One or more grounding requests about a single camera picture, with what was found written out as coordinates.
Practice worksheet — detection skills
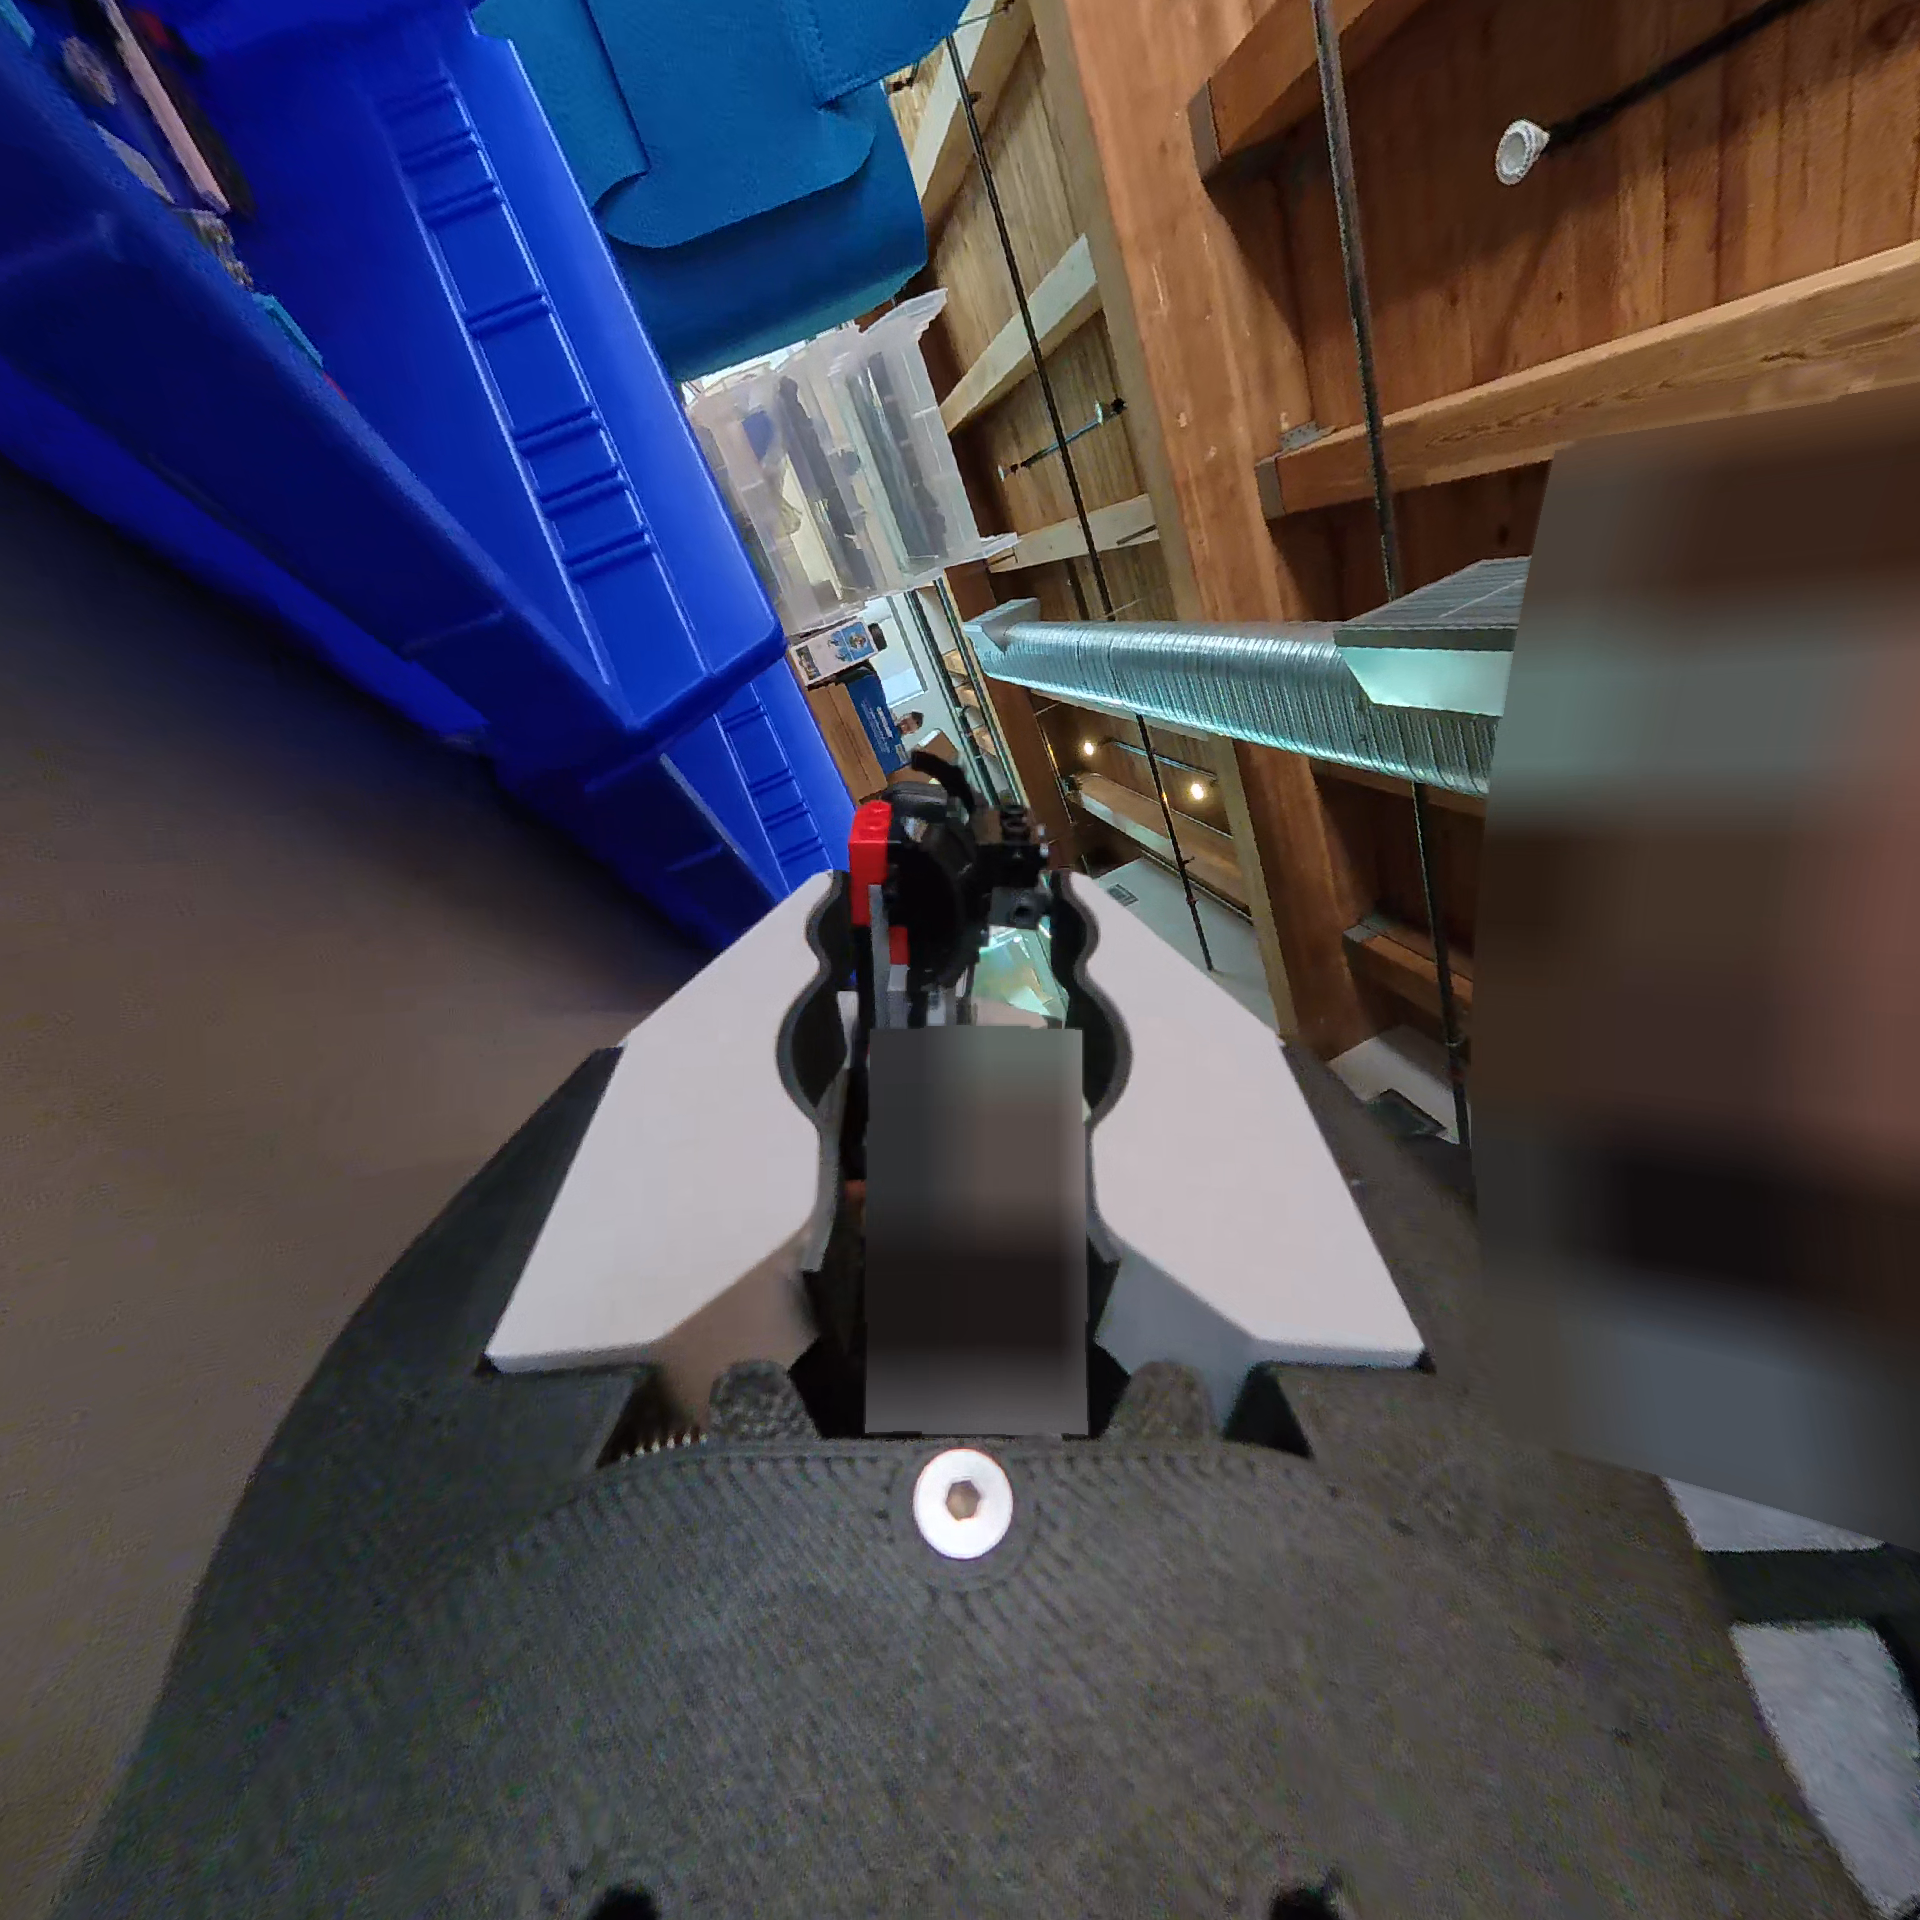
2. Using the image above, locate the blue plastic storage bin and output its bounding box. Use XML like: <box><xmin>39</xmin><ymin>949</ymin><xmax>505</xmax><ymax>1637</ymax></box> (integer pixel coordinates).
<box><xmin>494</xmin><ymin>660</ymin><xmax>859</xmax><ymax>949</ymax></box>
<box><xmin>0</xmin><ymin>0</ymin><xmax>785</xmax><ymax>739</ymax></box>

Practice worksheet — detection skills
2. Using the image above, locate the small printed cardboard box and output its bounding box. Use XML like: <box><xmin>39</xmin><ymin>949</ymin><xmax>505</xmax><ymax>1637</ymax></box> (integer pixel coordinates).
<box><xmin>785</xmin><ymin>614</ymin><xmax>887</xmax><ymax>689</ymax></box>

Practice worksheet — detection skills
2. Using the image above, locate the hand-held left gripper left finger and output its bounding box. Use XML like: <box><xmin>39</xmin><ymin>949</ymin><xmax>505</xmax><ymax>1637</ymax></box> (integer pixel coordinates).
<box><xmin>481</xmin><ymin>872</ymin><xmax>868</xmax><ymax>1399</ymax></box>

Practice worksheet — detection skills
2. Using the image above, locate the grey desk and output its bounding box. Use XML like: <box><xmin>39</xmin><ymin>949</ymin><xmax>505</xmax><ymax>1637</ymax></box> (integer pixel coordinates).
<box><xmin>0</xmin><ymin>455</ymin><xmax>841</xmax><ymax>1920</ymax></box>

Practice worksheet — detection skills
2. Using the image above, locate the blue cardboard box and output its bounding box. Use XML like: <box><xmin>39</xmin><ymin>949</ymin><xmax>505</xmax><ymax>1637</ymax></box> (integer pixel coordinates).
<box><xmin>810</xmin><ymin>665</ymin><xmax>924</xmax><ymax>797</ymax></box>

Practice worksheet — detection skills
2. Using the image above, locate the grey black toy brick model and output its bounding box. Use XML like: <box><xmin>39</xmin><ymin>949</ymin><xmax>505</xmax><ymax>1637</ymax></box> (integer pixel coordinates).
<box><xmin>845</xmin><ymin>754</ymin><xmax>1074</xmax><ymax>1033</ymax></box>

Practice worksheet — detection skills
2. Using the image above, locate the black metal ceiling pipe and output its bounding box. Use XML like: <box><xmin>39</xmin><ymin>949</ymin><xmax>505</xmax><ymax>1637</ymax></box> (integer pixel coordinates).
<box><xmin>1307</xmin><ymin>0</ymin><xmax>1479</xmax><ymax>1142</ymax></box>
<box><xmin>941</xmin><ymin>30</ymin><xmax>1220</xmax><ymax>969</ymax></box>

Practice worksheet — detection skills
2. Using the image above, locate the clear plastic storage box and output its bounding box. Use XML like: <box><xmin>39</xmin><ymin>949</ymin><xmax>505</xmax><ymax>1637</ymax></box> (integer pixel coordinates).
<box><xmin>690</xmin><ymin>373</ymin><xmax>901</xmax><ymax>632</ymax></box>
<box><xmin>815</xmin><ymin>288</ymin><xmax>1019</xmax><ymax>588</ymax></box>

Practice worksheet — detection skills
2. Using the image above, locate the silver ventilation duct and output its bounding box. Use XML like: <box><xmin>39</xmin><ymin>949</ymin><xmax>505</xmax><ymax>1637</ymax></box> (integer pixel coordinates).
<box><xmin>964</xmin><ymin>553</ymin><xmax>1532</xmax><ymax>797</ymax></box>

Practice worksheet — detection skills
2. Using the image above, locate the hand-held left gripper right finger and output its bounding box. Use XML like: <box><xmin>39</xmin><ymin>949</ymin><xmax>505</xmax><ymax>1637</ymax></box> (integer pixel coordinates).
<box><xmin>1053</xmin><ymin>870</ymin><xmax>1427</xmax><ymax>1429</ymax></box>

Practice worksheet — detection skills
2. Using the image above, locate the blue felt bag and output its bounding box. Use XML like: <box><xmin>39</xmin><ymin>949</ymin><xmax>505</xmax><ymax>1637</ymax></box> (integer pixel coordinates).
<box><xmin>515</xmin><ymin>0</ymin><xmax>932</xmax><ymax>383</ymax></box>

